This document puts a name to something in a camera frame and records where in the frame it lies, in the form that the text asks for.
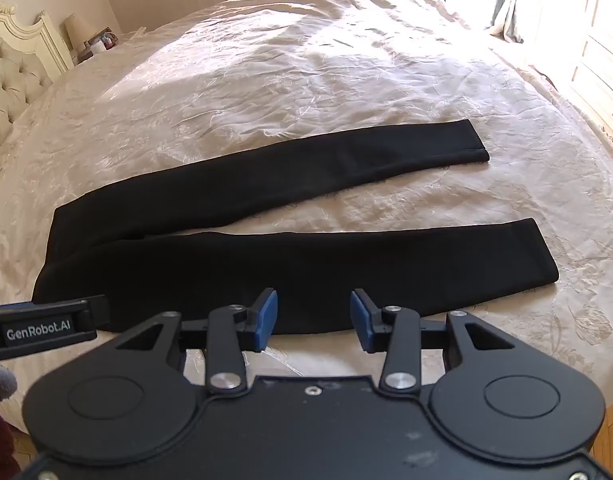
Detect clutter on nightstand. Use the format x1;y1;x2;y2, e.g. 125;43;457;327
83;31;120;57

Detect beige embroidered bedspread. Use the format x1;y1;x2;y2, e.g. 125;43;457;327
0;0;613;433

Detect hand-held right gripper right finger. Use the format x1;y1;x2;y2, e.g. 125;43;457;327
350;288;520;392

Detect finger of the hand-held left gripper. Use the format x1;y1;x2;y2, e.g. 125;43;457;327
0;294;112;333

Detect black pants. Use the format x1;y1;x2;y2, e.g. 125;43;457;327
32;119;560;337

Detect grey cloth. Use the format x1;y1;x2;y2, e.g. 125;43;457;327
0;365;18;407

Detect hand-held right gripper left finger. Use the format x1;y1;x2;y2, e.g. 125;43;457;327
114;287;280;395

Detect white cabinet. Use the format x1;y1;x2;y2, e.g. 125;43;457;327
568;30;613;162

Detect cream tufted headboard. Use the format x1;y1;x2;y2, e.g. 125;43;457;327
0;0;76;163

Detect pale curtain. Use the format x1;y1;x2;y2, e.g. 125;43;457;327
491;0;543;44

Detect beige table lamp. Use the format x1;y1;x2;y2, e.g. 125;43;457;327
63;13;95;54

